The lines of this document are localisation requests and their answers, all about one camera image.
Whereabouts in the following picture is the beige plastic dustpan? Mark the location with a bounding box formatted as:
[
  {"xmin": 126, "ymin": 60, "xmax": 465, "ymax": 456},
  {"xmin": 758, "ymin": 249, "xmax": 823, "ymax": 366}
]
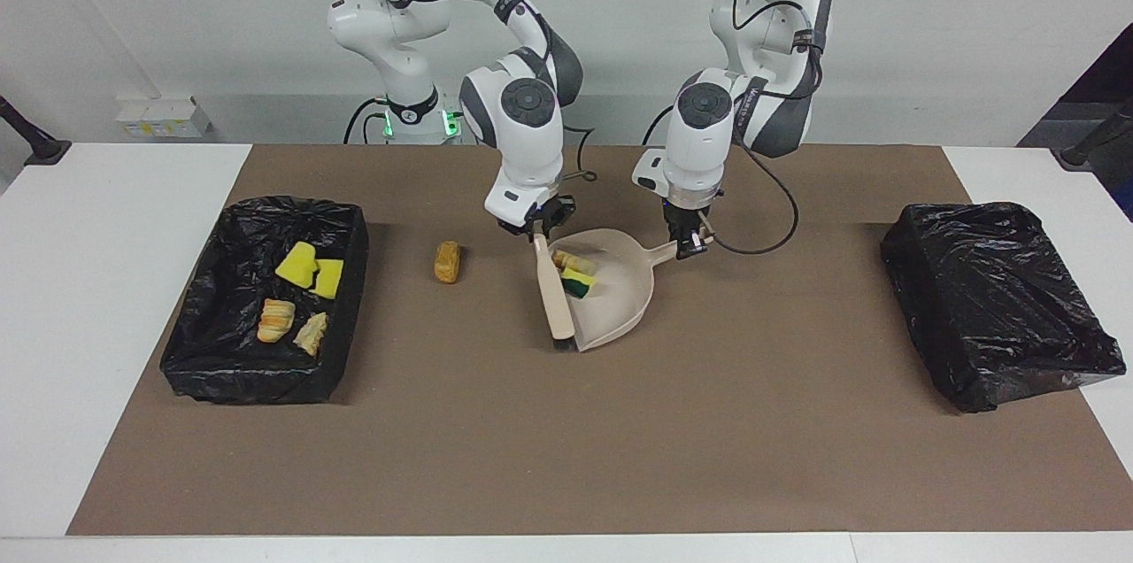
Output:
[{"xmin": 547, "ymin": 228, "xmax": 709, "ymax": 353}]

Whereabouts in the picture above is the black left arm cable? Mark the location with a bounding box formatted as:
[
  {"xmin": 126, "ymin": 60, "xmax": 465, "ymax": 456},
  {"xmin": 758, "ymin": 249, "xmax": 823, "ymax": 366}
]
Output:
[{"xmin": 642, "ymin": 0, "xmax": 820, "ymax": 256}]

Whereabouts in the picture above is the pale toy croissant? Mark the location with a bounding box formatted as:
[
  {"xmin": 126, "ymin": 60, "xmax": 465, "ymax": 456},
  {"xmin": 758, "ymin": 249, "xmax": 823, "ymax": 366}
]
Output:
[{"xmin": 293, "ymin": 312, "xmax": 328, "ymax": 358}]

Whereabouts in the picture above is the notched yellow sponge piece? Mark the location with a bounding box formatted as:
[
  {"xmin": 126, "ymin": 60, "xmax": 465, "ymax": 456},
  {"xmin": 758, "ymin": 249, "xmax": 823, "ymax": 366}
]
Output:
[{"xmin": 308, "ymin": 258, "xmax": 344, "ymax": 299}]

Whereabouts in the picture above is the bin with black bag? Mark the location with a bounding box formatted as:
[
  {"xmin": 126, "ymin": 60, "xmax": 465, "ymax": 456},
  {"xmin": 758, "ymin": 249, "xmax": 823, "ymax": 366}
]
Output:
[
  {"xmin": 159, "ymin": 196, "xmax": 370, "ymax": 405},
  {"xmin": 881, "ymin": 202, "xmax": 1127, "ymax": 413}
]

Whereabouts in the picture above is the rounded yellow sponge piece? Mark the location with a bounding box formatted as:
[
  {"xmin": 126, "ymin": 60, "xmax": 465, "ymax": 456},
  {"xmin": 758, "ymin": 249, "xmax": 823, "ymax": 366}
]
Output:
[{"xmin": 274, "ymin": 242, "xmax": 321, "ymax": 289}]

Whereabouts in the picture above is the black stand foot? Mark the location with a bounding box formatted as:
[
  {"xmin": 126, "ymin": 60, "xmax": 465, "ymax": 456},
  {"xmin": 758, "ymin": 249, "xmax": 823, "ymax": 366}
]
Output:
[
  {"xmin": 0, "ymin": 96, "xmax": 72, "ymax": 166},
  {"xmin": 1060, "ymin": 98, "xmax": 1133, "ymax": 170}
]

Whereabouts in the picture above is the orange striped toy croissant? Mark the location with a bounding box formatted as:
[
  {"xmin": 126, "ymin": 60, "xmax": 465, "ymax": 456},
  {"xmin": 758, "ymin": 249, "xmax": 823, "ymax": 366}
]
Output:
[{"xmin": 257, "ymin": 298, "xmax": 297, "ymax": 343}]

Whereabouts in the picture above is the brown table mat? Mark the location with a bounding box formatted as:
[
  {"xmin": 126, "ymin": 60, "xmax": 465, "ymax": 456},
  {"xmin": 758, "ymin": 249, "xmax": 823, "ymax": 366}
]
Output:
[{"xmin": 66, "ymin": 144, "xmax": 1133, "ymax": 536}]

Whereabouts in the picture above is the white wall power strip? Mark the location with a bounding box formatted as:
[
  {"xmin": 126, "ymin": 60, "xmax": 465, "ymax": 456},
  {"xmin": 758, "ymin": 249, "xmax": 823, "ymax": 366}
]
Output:
[{"xmin": 117, "ymin": 96, "xmax": 213, "ymax": 139}]

